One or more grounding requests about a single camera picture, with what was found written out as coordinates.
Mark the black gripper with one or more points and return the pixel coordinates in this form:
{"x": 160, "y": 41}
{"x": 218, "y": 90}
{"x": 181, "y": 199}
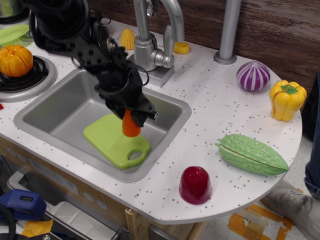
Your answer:
{"x": 122, "y": 91}

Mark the orange toy carrot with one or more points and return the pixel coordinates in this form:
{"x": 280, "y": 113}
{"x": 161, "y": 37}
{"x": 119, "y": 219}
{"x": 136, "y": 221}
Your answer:
{"x": 129, "y": 127}

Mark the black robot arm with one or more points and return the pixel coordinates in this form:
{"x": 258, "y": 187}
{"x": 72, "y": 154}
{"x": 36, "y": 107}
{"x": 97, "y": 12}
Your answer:
{"x": 70, "y": 28}

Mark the green plastic cutting board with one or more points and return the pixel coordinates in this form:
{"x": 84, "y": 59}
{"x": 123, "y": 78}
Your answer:
{"x": 123, "y": 152}

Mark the silver toy faucet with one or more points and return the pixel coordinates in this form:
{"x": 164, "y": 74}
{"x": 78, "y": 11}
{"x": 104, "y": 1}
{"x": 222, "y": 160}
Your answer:
{"x": 157, "y": 64}

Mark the grey toy sink basin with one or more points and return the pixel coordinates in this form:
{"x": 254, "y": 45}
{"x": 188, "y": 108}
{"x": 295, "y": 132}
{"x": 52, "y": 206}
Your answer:
{"x": 60, "y": 115}

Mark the yellow toy corn piece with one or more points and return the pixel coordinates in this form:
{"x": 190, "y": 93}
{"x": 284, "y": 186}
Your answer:
{"x": 127, "y": 39}

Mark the small yellow toy piece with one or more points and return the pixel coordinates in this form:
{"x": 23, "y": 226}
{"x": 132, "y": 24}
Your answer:
{"x": 182, "y": 48}

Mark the grey stove burner front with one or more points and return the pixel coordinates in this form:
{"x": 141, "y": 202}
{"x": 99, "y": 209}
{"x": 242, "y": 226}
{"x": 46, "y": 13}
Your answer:
{"x": 39, "y": 79}

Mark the dark red toy strawberry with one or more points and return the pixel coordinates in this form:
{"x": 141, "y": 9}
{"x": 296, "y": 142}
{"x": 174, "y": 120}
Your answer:
{"x": 195, "y": 185}

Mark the grey metal pole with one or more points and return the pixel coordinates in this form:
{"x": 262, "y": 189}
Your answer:
{"x": 226, "y": 55}

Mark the green toy bitter gourd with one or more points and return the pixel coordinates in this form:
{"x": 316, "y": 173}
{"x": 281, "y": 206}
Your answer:
{"x": 251, "y": 155}

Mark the orange toy pumpkin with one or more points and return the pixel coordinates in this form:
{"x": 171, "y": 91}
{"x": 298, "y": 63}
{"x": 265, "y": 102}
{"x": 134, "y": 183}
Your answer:
{"x": 15, "y": 61}

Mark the purple striped toy onion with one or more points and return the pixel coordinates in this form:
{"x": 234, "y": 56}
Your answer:
{"x": 253, "y": 76}

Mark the light green plastic plate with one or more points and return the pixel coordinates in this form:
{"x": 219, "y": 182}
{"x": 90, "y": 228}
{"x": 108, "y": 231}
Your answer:
{"x": 12, "y": 33}

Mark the yellow toy bell pepper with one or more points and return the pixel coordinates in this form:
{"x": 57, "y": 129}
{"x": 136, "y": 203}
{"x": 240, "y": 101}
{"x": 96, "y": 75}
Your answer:
{"x": 286, "y": 99}

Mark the steel pot top left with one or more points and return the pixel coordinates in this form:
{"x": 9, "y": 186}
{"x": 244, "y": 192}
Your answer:
{"x": 12, "y": 11}

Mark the grey sneaker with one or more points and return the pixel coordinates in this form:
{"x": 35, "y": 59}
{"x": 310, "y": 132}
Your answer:
{"x": 303, "y": 210}

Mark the blue jeans leg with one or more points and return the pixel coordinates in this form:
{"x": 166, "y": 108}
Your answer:
{"x": 312, "y": 171}

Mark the blue clamp handle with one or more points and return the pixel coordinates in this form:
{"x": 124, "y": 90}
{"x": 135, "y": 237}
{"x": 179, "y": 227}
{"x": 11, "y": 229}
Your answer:
{"x": 24, "y": 204}

